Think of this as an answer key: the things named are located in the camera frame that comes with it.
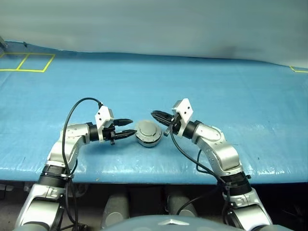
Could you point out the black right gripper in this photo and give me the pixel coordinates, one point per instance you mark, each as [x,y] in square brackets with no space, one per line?
[175,122]

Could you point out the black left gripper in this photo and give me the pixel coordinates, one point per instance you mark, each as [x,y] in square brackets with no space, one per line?
[109,136]

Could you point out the round grey hinged lid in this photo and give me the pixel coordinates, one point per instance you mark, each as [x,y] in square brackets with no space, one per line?
[148,130]

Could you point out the motor housing with copper windings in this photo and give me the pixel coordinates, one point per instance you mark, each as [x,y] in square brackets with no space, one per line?
[148,143]

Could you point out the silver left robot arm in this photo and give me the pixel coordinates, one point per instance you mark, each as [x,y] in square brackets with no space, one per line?
[72,134]

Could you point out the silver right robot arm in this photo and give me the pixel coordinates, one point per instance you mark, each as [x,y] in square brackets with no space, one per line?
[216,142]

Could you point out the blue plastic table cover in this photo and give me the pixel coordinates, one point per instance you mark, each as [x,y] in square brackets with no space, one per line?
[192,91]

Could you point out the grey rounded robot leg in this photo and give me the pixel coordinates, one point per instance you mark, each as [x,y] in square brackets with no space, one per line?
[115,209]
[180,204]

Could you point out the grey robot torso with emblem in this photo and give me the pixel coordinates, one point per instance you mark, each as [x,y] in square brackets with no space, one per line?
[149,223]

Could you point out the yellow tape double square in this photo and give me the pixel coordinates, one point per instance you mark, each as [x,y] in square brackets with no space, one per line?
[48,63]

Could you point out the grey metal clamp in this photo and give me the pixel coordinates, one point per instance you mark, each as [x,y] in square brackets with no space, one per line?
[2,44]

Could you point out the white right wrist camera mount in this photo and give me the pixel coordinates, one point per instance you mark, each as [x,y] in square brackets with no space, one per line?
[185,110]

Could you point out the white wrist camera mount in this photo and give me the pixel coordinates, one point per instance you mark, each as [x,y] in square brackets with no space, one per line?
[185,110]
[102,115]

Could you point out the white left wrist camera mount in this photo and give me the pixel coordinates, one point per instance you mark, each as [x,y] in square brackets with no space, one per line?
[102,115]

